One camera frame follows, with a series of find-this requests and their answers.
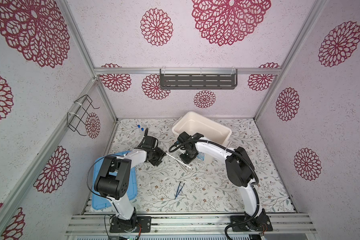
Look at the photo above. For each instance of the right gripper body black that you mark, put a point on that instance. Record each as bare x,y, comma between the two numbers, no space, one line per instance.
186,157

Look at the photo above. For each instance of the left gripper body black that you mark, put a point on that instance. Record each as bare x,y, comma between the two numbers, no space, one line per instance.
157,156

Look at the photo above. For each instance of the black wire wall basket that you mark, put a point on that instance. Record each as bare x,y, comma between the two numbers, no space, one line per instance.
77,117

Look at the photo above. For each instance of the blue tweezers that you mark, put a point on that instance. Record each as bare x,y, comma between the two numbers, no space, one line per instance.
179,189

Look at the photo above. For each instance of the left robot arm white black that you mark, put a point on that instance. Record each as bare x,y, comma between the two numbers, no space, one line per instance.
123,207

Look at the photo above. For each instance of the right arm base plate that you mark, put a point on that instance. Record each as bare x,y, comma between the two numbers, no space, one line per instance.
261,223

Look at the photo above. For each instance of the blue plastic lid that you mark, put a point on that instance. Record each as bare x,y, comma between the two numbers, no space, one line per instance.
132,180

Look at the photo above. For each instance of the aluminium rail base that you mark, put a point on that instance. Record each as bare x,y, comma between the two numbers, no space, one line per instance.
175,217

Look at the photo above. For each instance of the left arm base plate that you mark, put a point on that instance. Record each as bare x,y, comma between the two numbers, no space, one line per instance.
134,225

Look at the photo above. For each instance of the dark grey wall shelf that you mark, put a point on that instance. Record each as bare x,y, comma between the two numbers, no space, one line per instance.
198,81

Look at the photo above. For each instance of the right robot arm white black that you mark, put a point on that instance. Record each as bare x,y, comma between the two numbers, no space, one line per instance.
239,168

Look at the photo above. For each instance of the white plastic bin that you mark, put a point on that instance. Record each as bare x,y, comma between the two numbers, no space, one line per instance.
204,129

